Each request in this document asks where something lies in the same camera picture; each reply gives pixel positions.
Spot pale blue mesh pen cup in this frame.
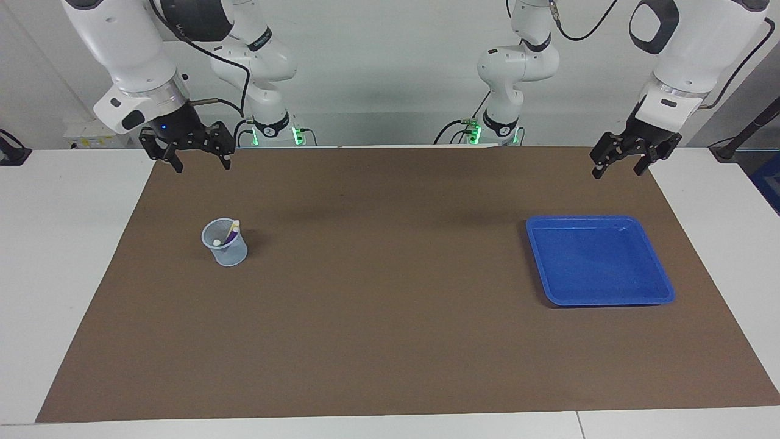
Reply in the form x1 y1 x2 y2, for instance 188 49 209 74
201 218 249 268

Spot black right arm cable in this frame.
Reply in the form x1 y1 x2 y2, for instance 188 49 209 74
149 0 252 120

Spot brown table mat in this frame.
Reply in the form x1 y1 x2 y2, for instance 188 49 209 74
35 146 780 423

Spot blue crate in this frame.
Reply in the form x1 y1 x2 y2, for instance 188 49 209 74
751 152 780 214

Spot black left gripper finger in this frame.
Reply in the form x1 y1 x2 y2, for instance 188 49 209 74
633 139 681 177
589 132 629 180

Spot white wall box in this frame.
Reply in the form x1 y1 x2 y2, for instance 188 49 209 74
64 119 132 149

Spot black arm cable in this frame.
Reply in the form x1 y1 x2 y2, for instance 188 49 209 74
149 0 252 120
548 0 776 110

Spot blue plastic tray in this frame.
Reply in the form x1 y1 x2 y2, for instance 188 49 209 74
525 215 676 307

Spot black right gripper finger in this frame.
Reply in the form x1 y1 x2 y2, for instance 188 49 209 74
204 121 235 170
139 127 183 174

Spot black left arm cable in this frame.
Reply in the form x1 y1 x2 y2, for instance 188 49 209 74
548 0 776 110

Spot black stand pole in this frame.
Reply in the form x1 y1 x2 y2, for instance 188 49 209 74
709 98 780 162

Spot black table clamp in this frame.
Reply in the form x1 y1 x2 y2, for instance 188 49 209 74
0 129 32 166

